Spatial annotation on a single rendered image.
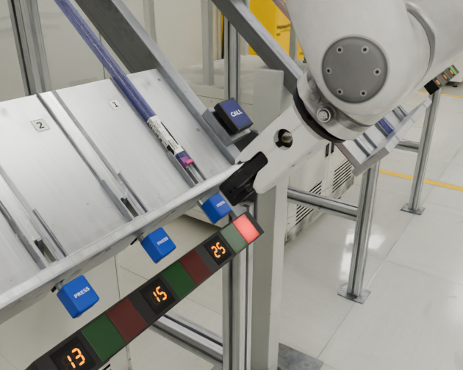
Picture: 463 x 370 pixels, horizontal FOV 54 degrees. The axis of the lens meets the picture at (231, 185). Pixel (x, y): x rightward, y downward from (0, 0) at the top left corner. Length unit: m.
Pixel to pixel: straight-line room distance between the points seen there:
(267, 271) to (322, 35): 0.78
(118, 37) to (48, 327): 0.53
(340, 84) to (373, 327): 1.23
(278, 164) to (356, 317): 1.12
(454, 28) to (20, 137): 0.42
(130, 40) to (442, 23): 0.48
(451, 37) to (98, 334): 0.40
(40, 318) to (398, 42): 0.76
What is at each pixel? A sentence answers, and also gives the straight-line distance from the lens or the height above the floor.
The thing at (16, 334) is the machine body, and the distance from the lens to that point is 0.90.
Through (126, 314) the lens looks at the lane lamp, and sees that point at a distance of 0.49.
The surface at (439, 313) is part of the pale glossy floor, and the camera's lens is 1.63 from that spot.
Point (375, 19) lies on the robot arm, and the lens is 0.33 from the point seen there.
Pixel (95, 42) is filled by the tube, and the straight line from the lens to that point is 0.66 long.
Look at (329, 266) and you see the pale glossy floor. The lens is 1.74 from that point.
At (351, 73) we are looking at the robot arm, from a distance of 0.33.
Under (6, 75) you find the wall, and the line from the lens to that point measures 2.66.
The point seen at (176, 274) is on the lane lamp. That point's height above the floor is 0.66.
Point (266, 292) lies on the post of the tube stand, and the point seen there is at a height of 0.30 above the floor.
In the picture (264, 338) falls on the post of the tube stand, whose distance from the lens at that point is 1.18.
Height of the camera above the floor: 0.97
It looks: 25 degrees down
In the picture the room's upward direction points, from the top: straight up
